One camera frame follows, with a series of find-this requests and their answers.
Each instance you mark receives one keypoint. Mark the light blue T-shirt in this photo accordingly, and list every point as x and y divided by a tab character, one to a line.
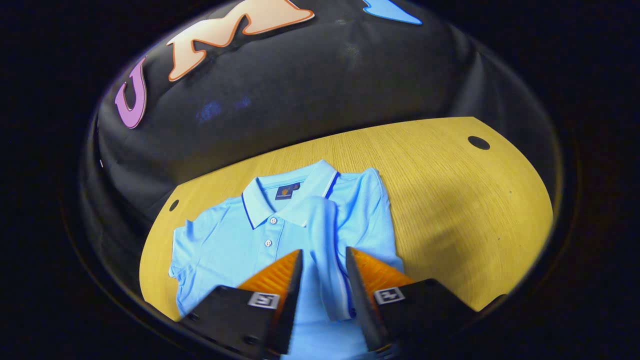
235	250

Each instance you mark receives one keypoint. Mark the black backdrop cloth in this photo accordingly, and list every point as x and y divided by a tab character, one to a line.
300	90

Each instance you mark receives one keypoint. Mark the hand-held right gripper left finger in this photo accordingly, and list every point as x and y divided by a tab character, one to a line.
292	310

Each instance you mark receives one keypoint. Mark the black table grommet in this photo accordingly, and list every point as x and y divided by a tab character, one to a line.
478	142
173	205

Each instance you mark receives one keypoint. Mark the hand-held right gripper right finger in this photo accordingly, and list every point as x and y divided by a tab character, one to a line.
360	305

